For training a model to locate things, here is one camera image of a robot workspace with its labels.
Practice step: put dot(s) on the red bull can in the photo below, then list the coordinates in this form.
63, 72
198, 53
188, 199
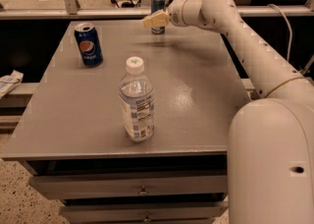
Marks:
157, 5

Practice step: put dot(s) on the grey drawer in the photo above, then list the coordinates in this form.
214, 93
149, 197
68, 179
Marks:
74, 187
144, 213

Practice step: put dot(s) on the clear plastic water bottle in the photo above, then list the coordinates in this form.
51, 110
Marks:
137, 97

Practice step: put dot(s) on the white folded cloth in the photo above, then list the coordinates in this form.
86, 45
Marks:
10, 82

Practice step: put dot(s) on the grey drawer cabinet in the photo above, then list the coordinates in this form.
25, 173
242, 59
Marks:
73, 135

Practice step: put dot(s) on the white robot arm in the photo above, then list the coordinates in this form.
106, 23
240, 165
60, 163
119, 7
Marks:
271, 139

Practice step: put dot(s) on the lower grey drawer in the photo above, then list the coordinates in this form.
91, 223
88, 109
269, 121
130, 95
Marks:
144, 213

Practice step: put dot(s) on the upper grey drawer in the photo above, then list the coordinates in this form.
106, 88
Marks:
74, 187

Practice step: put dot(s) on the blue pepsi can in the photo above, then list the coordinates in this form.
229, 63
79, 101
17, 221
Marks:
88, 44

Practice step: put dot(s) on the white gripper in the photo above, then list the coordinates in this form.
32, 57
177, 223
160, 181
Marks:
177, 14

